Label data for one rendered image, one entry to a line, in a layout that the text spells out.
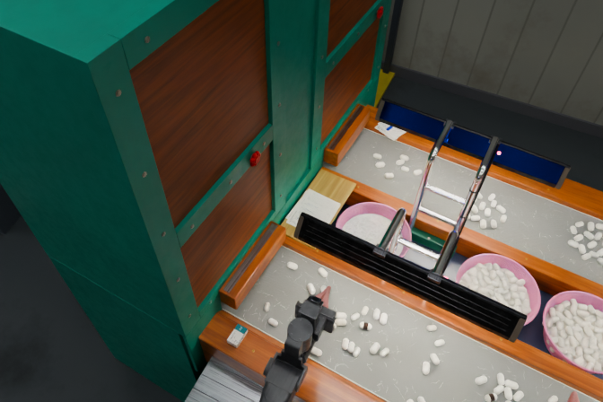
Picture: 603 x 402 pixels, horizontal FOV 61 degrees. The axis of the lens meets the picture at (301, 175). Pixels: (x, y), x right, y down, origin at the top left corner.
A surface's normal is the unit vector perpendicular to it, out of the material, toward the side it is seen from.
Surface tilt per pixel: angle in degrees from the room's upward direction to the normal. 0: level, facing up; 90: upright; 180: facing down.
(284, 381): 1
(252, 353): 0
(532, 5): 90
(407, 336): 0
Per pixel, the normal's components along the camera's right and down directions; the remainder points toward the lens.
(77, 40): 0.02, -0.65
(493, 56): -0.43, 0.68
